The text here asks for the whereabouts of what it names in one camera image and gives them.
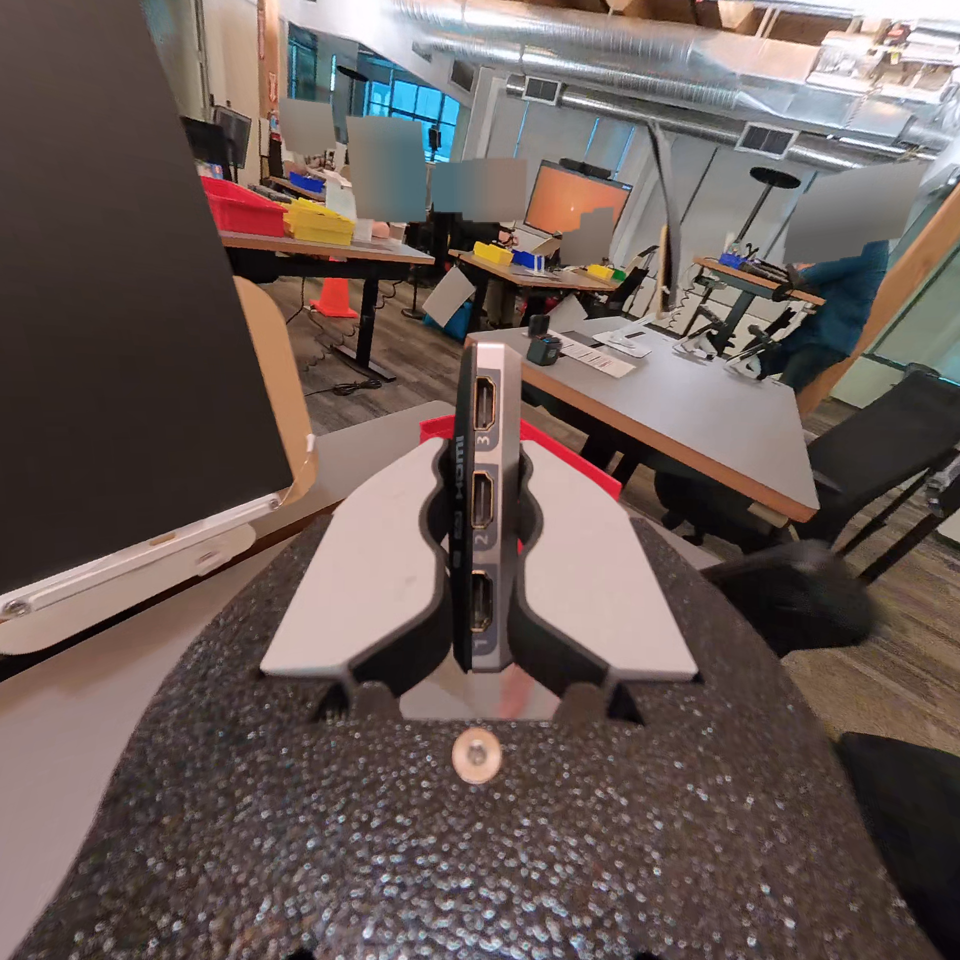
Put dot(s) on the orange traffic cone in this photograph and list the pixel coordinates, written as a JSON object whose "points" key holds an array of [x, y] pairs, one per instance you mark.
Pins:
{"points": [[335, 300]]}

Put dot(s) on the black computer monitor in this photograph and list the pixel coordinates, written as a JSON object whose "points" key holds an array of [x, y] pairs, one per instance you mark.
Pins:
{"points": [[202, 146], [234, 135]]}

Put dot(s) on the white plastic container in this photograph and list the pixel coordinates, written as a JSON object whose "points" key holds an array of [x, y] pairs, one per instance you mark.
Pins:
{"points": [[339, 199]]}

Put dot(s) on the black floor lamp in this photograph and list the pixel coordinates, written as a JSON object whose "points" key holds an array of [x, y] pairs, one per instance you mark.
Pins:
{"points": [[775, 178]]}

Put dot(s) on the orange display screen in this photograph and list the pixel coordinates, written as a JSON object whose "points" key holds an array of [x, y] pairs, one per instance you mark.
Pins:
{"points": [[570, 199]]}

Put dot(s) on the black display board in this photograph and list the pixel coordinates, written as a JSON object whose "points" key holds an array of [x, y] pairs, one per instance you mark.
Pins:
{"points": [[112, 300]]}

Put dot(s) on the blue plastic bin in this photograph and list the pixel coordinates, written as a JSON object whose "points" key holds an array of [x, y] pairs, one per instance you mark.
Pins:
{"points": [[307, 182]]}

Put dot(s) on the silver port switch box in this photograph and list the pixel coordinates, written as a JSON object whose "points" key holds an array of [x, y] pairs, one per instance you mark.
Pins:
{"points": [[504, 360]]}

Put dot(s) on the red plastic bin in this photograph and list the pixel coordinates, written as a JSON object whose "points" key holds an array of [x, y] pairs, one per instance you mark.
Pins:
{"points": [[240, 210], [581, 469]]}

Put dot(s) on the grey foam board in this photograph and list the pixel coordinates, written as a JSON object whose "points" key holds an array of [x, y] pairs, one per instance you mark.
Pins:
{"points": [[450, 300]]}

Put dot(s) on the stack of yellow bins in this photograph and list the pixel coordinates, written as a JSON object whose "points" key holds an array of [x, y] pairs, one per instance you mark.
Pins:
{"points": [[319, 225]]}

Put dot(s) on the black chair armrest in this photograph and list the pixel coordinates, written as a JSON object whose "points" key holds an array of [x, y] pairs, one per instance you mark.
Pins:
{"points": [[795, 592]]}

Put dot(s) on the yellow plastic bin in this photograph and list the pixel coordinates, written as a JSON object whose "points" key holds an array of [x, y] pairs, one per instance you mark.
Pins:
{"points": [[491, 253], [602, 272]]}

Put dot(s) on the wooden top office table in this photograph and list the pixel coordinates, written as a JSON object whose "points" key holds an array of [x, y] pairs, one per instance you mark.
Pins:
{"points": [[555, 276], [322, 250]]}

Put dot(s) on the white stand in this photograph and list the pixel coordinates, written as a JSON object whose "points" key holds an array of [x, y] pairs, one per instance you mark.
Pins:
{"points": [[630, 341]]}

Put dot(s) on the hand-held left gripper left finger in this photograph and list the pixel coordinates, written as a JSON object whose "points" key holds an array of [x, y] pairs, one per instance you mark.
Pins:
{"points": [[360, 577]]}

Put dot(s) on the silver ventilation duct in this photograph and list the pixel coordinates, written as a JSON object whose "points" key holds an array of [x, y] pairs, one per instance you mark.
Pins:
{"points": [[600, 52]]}

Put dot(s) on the grey table with wooden edge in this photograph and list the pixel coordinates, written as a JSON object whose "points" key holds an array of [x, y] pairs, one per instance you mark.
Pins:
{"points": [[675, 405]]}

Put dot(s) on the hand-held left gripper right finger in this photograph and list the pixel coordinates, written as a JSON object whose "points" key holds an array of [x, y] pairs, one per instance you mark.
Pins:
{"points": [[600, 592]]}

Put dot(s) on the white paper sheet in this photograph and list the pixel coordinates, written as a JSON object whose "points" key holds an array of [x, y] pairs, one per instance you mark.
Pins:
{"points": [[600, 360]]}

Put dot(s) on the black office chair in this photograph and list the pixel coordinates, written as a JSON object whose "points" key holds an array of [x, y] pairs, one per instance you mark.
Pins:
{"points": [[870, 450]]}

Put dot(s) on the small black action camera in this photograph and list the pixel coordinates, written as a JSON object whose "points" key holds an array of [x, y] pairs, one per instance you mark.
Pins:
{"points": [[544, 349]]}

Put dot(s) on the wooden standing desk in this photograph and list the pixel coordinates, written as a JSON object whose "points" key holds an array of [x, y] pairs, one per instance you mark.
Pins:
{"points": [[750, 274]]}

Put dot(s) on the small blue bin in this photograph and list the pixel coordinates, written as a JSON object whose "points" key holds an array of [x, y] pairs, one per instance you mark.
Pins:
{"points": [[527, 260]]}

